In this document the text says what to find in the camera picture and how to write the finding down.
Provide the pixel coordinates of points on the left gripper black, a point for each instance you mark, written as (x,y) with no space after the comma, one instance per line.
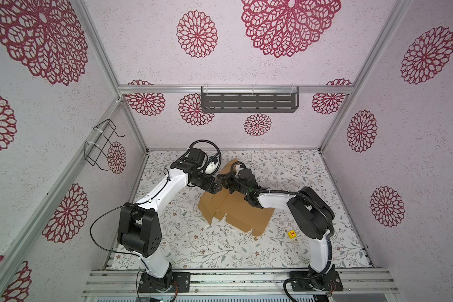
(209,187)

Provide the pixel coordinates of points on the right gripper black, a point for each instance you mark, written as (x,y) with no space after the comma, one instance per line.
(233,184)

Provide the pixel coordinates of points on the brown cardboard box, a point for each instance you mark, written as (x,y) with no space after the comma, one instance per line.
(236,211)

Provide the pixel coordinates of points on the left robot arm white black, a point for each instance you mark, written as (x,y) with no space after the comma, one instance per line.
(139,229)

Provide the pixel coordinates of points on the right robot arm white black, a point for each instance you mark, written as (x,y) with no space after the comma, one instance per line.
(312,215)

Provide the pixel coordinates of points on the small yellow cube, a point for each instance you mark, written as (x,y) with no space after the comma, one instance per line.
(292,234)

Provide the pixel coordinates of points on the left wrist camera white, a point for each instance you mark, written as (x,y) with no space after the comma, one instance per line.
(211,167)

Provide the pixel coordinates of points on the dark metal wall shelf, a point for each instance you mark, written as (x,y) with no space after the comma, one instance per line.
(254,101)

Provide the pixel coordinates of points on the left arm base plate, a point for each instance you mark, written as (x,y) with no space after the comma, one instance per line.
(172,282)

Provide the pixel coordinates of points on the black wire wall rack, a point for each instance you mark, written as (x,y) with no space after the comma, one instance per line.
(106,152)

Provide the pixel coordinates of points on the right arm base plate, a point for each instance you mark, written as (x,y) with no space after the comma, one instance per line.
(302,281)

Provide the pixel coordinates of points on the aluminium front rail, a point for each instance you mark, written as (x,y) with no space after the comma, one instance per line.
(209,282)

